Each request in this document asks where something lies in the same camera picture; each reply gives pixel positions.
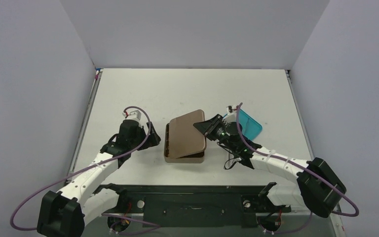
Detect purple cable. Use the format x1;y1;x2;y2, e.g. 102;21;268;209
9;106;161;236
235;102;360;218

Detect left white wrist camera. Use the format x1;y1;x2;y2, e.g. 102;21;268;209
122;110;143;127

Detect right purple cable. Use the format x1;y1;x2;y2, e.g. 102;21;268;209
235;102;360;218

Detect metal tongs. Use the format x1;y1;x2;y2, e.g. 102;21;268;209
240;117;254;132

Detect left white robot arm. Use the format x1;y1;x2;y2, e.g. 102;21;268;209
37;118;161;237

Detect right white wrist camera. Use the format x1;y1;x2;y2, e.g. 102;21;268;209
223;105;238;123

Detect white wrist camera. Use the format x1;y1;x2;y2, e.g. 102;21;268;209
122;110;143;127
223;105;238;123

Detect teal plastic tray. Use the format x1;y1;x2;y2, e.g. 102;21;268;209
239;110;263;141

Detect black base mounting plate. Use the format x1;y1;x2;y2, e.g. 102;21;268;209
97;183;292;228

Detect gold cookie tin box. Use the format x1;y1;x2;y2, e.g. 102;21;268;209
163;123;205;163

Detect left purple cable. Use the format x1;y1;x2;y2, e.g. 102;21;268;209
9;106;161;236

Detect brown tin lid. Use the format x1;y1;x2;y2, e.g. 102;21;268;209
169;109;207;158

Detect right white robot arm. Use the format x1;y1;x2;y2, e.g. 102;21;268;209
193;112;346;218

